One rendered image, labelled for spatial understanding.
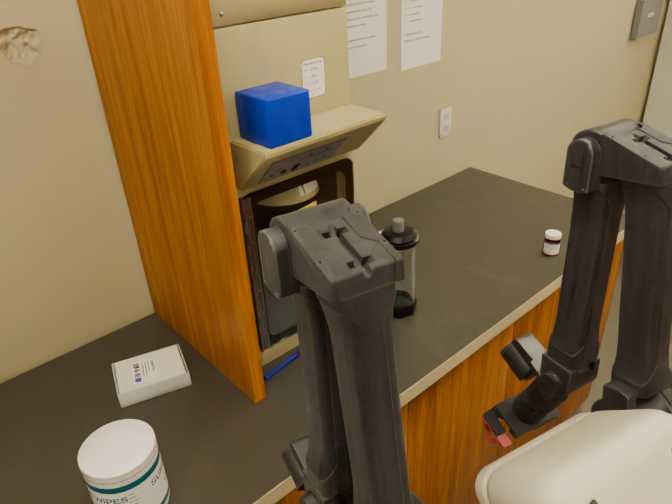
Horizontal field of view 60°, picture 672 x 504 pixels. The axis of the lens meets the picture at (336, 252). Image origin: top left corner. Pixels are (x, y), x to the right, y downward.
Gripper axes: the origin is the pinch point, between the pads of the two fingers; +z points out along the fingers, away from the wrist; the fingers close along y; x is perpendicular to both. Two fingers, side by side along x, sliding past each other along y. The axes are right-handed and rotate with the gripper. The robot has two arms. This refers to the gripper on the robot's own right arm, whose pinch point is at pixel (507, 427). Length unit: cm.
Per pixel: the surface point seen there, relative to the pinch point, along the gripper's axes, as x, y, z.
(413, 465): -8.2, 1.3, 46.4
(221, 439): -27, 48, 19
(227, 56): -73, 29, -39
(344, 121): -63, 8, -27
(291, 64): -74, 15, -34
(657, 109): -123, -265, 83
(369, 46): -119, -38, 0
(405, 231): -52, -11, 4
